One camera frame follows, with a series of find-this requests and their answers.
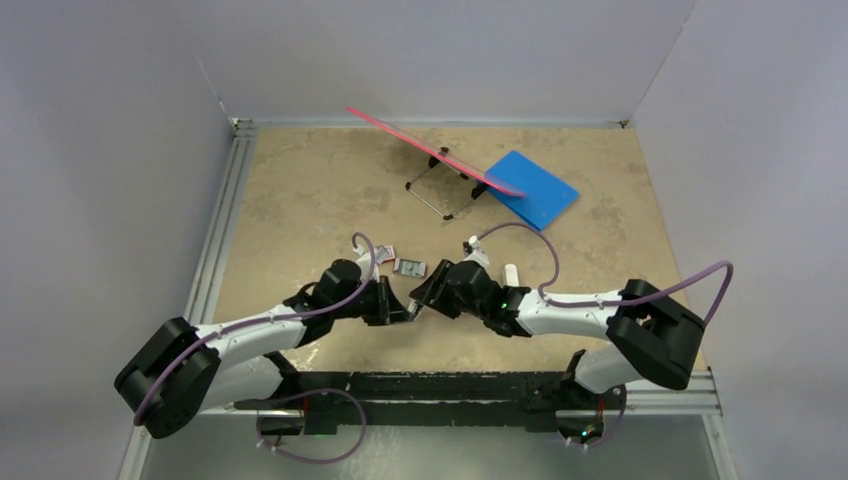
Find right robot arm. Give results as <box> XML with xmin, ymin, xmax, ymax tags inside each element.
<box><xmin>410</xmin><ymin>260</ymin><xmax>706</xmax><ymax>407</ymax></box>

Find black base bar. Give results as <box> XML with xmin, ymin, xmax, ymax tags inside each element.
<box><xmin>235</xmin><ymin>371</ymin><xmax>625</xmax><ymax>438</ymax></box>

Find red white staple box sleeve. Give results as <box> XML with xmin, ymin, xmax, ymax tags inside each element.
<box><xmin>375</xmin><ymin>245</ymin><xmax>397</xmax><ymax>264</ymax></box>

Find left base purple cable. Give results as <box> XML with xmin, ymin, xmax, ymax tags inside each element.
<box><xmin>255</xmin><ymin>384</ymin><xmax>371</xmax><ymax>465</ymax></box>

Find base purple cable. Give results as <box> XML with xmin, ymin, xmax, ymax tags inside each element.
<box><xmin>566</xmin><ymin>384</ymin><xmax>628</xmax><ymax>452</ymax></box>
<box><xmin>255</xmin><ymin>384</ymin><xmax>371</xmax><ymax>465</ymax></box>

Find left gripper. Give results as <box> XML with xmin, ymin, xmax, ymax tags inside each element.
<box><xmin>331</xmin><ymin>275</ymin><xmax>412</xmax><ymax>326</ymax></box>

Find long white stapler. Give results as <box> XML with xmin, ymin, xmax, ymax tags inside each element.
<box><xmin>503</xmin><ymin>264</ymin><xmax>521</xmax><ymax>287</ymax></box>

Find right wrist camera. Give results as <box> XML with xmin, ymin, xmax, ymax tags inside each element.
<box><xmin>462</xmin><ymin>235</ymin><xmax>490</xmax><ymax>269</ymax></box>

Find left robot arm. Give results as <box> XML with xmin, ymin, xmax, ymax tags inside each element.
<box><xmin>114</xmin><ymin>257</ymin><xmax>422</xmax><ymax>439</ymax></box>

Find staple box tray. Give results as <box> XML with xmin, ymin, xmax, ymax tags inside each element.
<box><xmin>393</xmin><ymin>258</ymin><xmax>427</xmax><ymax>278</ymax></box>

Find blue folder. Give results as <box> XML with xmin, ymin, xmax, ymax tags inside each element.
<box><xmin>484</xmin><ymin>150</ymin><xmax>579</xmax><ymax>231</ymax></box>

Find small white stapler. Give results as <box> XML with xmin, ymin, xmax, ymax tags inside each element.
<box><xmin>407</xmin><ymin>300</ymin><xmax>423</xmax><ymax>321</ymax></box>

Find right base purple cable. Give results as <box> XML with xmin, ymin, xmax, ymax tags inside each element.
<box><xmin>566</xmin><ymin>384</ymin><xmax>628</xmax><ymax>452</ymax></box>

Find black wire stand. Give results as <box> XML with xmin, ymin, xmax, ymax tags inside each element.
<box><xmin>404</xmin><ymin>146</ymin><xmax>488</xmax><ymax>221</ymax></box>

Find pink board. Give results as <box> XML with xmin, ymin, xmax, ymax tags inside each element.
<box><xmin>345</xmin><ymin>106</ymin><xmax>526</xmax><ymax>198</ymax></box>

